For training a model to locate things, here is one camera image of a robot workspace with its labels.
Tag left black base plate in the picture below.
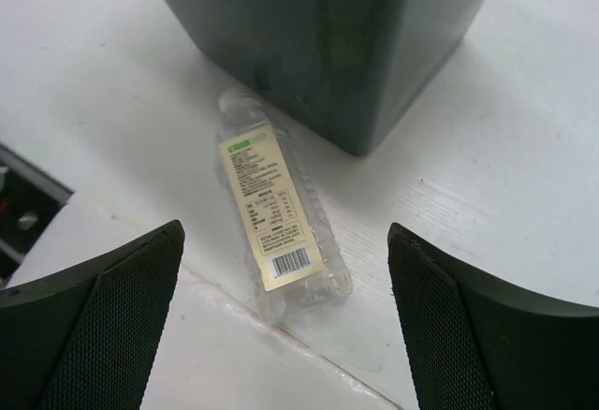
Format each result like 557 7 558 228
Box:
1 145 73 286

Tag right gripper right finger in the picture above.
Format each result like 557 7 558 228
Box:
387 223 598 409

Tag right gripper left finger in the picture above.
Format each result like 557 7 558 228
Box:
1 220 185 409

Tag dark green plastic bin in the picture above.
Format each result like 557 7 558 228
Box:
165 0 484 156

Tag large clear labelled bottle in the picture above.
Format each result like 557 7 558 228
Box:
216 89 353 323

